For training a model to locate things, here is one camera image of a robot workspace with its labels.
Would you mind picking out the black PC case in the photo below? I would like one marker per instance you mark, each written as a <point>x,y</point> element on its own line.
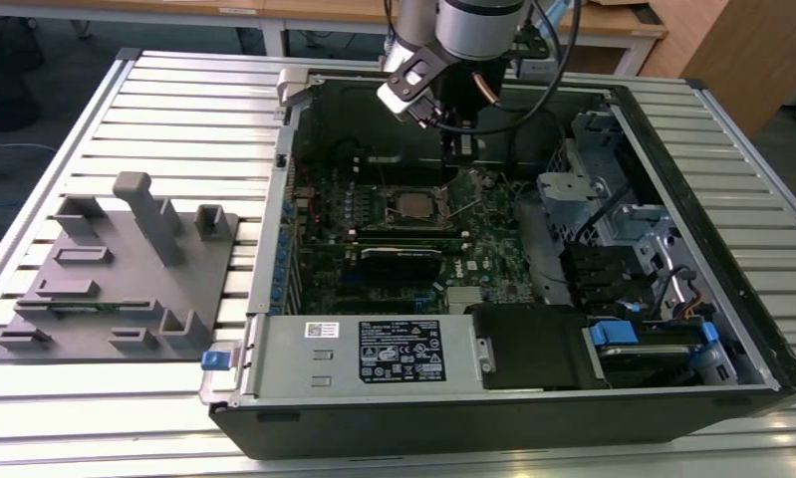
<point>438,428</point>

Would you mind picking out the wooden desk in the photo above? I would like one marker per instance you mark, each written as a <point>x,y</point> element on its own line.
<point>106,7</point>
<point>604,27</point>

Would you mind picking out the wooden cabinet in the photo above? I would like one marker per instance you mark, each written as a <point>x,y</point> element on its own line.
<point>757,50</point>

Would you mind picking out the grey case latch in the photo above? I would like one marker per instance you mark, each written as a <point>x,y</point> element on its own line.
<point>291,82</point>

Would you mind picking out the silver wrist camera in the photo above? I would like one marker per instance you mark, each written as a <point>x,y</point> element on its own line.
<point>394,102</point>

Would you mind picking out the grey parts rack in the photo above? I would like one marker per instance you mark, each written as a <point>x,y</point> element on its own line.
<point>131,299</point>

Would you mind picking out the blue plastic latch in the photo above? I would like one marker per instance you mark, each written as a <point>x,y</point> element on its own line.
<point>215,359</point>

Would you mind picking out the silver CPU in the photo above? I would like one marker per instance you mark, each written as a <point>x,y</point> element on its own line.
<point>417,204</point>

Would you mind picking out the CPU socket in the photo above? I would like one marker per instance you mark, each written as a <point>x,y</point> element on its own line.
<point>387,199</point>

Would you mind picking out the black RAM slot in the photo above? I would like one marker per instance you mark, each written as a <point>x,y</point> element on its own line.
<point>405,242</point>
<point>405,230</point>

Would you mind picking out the round coin battery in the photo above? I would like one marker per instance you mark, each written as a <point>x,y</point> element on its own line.
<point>489,179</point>

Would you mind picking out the metal locking lever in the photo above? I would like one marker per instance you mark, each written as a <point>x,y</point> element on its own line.
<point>469,204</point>

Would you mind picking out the green RAM stick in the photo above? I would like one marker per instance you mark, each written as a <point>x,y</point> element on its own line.
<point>79,310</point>

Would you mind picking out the black graphics card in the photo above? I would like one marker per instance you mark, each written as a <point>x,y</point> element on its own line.
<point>401,269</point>

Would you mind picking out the blue plastic clip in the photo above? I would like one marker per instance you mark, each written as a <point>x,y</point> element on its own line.
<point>709,332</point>

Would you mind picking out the blue disk carrier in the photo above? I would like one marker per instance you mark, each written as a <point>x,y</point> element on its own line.
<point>614,332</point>

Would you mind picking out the silver chipset heatsink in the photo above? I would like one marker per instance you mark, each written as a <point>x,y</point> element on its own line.
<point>465,295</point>

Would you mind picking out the silver power supply unit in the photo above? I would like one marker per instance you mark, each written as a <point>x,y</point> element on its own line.
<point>285,358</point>

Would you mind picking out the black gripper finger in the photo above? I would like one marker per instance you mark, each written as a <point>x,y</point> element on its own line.
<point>451,149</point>

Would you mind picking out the silver drive cage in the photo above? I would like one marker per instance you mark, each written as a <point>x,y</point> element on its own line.
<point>567,191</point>

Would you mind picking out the green motherboard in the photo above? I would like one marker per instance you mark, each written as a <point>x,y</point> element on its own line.
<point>498,269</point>

